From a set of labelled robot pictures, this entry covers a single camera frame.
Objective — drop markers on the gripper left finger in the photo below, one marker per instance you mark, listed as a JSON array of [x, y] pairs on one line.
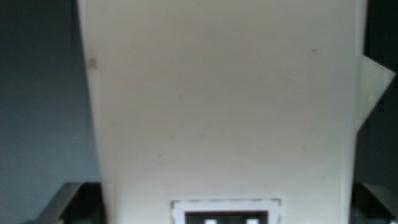
[[74, 206]]

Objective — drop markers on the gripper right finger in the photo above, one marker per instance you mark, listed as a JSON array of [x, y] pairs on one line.
[[373, 208]]

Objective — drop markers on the white cabinet top block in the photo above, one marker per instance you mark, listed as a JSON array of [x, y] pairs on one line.
[[224, 94]]

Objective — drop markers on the white cabinet body box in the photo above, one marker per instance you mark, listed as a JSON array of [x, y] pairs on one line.
[[375, 78]]

